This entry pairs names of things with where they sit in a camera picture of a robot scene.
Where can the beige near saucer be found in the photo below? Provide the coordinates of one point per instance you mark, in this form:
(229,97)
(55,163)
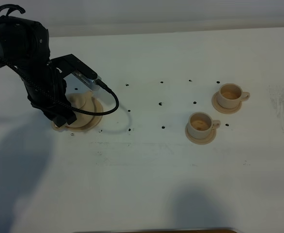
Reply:
(203,141)

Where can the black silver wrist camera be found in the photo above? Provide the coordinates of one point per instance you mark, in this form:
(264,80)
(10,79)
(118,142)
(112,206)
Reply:
(70,64)

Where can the beige teapot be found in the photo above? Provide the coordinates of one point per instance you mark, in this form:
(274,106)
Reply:
(81,101)

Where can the beige near teacup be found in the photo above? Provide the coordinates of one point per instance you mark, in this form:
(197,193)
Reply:
(201,124)

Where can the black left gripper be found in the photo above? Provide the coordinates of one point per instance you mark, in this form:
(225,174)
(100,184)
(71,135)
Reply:
(53,111)

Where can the beige far saucer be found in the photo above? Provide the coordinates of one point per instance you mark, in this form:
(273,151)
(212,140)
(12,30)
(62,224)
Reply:
(221,109)

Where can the beige teacup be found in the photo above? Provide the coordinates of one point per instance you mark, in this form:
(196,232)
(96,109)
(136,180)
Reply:
(231,95)
(201,124)

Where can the beige teapot saucer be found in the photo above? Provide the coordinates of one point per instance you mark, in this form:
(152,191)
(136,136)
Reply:
(83,122)

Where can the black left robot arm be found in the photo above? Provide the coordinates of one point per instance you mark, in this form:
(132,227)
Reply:
(24,47)

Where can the beige far teacup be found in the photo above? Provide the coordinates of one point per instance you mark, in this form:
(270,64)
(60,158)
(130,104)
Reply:
(231,95)

